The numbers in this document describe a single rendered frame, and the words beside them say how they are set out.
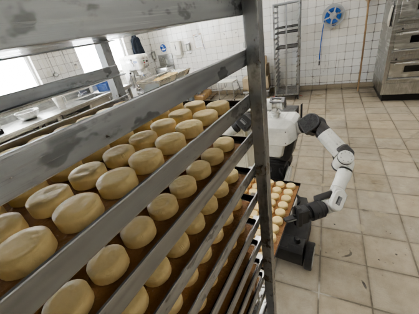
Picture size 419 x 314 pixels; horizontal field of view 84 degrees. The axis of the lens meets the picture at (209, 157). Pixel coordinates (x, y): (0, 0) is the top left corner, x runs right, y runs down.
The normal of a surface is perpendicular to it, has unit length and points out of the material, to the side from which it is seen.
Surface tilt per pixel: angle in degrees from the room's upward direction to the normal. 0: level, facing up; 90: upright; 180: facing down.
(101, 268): 0
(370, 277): 0
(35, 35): 90
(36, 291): 90
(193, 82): 90
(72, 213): 0
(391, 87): 90
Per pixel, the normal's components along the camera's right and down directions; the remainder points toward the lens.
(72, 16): 0.86, 0.11
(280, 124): -0.47, -0.25
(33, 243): -0.16, -0.86
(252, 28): -0.48, 0.50
